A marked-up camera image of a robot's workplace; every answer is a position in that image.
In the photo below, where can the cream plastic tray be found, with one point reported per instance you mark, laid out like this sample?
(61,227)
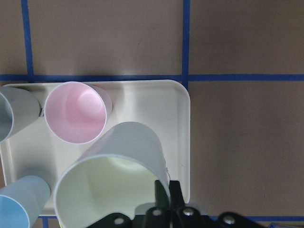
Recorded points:
(162,105)

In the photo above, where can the pink plastic cup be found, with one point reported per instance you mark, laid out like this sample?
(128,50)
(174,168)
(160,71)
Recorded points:
(76,112)

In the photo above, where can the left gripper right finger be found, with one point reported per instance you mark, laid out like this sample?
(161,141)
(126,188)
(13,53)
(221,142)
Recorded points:
(177,202)

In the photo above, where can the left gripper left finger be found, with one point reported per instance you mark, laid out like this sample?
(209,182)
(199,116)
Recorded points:
(161,199)

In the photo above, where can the pale green plastic cup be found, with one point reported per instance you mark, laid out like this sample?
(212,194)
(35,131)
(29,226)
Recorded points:
(116,174)

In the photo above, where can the grey plastic cup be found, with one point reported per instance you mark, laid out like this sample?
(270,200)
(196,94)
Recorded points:
(18,109)

